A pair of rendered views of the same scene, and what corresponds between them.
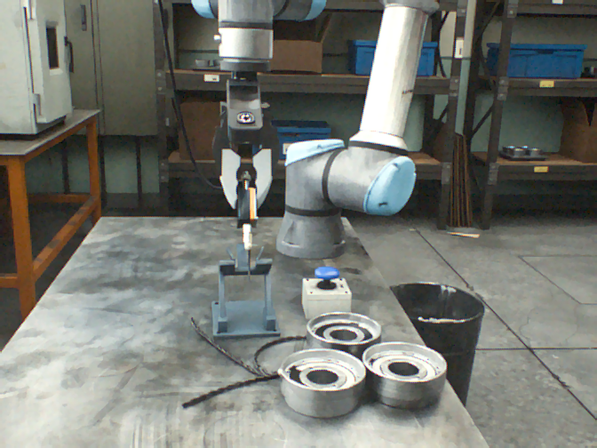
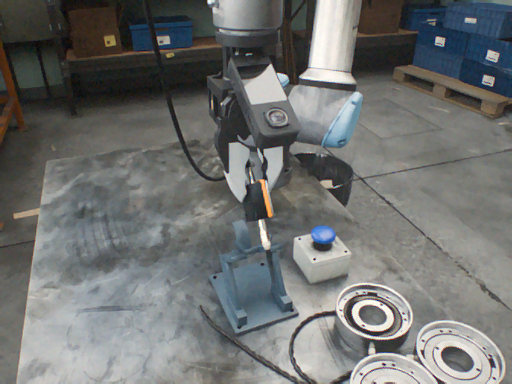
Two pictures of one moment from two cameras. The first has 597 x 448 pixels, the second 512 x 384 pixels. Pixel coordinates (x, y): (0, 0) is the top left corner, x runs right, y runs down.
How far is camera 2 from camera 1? 53 cm
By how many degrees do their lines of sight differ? 20
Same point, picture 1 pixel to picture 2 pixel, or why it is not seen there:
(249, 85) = (260, 64)
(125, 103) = (20, 14)
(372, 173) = (332, 113)
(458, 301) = (329, 164)
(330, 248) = (283, 177)
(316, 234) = not seen: hidden behind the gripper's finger
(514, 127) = not seen: hidden behind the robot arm
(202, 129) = (91, 31)
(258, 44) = (273, 10)
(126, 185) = (34, 81)
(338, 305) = (340, 264)
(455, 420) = not seen: outside the picture
